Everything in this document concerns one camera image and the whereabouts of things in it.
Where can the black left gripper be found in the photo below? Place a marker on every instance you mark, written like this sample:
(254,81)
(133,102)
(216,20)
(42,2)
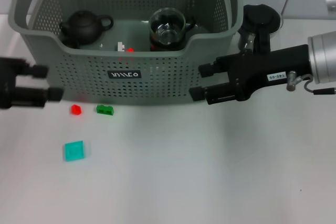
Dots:
(8,82)

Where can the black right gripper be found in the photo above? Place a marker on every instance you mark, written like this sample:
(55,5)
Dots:
(262,69)

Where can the small red toy brick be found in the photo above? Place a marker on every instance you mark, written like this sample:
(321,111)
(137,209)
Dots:
(76,109)

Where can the glass teacup black holder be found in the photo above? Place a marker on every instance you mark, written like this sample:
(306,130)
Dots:
(164,47)
(190,25)
(168,19)

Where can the teal square toy brick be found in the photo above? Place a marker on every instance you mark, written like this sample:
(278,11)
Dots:
(74,151)

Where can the orange-red sloped toy brick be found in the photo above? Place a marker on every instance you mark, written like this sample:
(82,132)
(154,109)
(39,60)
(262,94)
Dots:
(130,50)

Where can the white toy brick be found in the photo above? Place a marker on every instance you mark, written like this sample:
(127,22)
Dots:
(120,46)

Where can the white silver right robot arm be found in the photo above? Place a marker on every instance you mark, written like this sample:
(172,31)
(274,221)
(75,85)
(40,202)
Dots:
(324,58)

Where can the grey perforated plastic storage bin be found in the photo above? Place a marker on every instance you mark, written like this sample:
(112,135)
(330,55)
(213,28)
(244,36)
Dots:
(157,82)

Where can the black clay teapot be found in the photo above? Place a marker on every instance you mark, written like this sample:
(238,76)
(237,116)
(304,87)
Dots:
(81,28)

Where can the green toy brick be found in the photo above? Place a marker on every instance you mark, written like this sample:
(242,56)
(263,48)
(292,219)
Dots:
(105,109)

